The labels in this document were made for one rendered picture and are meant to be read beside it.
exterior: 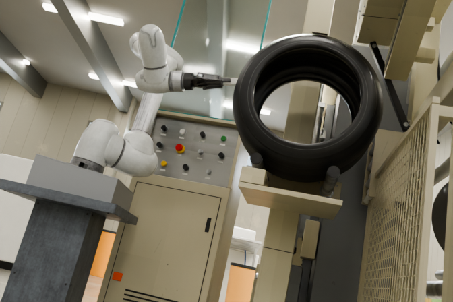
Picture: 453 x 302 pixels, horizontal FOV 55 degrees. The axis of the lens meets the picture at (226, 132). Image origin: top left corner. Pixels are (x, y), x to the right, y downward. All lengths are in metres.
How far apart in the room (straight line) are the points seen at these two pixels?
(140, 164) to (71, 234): 0.46
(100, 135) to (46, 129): 8.41
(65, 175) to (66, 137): 8.34
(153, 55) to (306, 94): 0.74
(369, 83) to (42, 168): 1.36
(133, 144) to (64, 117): 8.32
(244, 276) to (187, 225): 2.09
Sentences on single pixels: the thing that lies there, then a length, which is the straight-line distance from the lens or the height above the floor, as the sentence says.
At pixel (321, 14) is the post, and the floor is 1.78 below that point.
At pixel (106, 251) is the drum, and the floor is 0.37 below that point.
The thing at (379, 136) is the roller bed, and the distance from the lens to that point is 1.98.
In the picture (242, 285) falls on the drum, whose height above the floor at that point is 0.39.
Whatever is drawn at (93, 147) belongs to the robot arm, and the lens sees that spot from 2.09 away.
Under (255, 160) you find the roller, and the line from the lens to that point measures 1.60.
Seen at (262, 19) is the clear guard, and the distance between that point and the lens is 2.72.
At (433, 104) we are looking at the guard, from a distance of 1.18.
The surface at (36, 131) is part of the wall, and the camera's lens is 10.56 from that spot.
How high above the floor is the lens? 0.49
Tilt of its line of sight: 17 degrees up
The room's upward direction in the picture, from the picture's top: 13 degrees clockwise
